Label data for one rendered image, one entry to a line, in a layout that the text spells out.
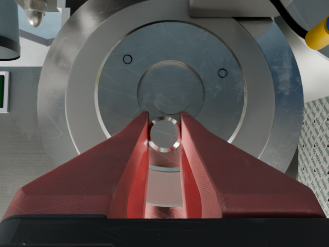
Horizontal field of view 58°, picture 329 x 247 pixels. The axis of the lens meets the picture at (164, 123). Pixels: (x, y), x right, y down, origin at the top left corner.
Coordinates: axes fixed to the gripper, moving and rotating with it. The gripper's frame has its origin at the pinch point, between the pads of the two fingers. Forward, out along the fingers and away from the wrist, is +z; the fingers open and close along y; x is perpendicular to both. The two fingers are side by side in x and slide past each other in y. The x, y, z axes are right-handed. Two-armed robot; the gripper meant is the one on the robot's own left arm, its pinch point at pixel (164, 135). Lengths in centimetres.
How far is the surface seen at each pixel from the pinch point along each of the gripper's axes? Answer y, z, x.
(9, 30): 112, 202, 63
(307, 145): -18.0, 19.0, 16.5
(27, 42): 154, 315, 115
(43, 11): 20.5, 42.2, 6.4
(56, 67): 6.0, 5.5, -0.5
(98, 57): 3.6, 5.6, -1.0
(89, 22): 4.2, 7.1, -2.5
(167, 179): -0.1, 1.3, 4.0
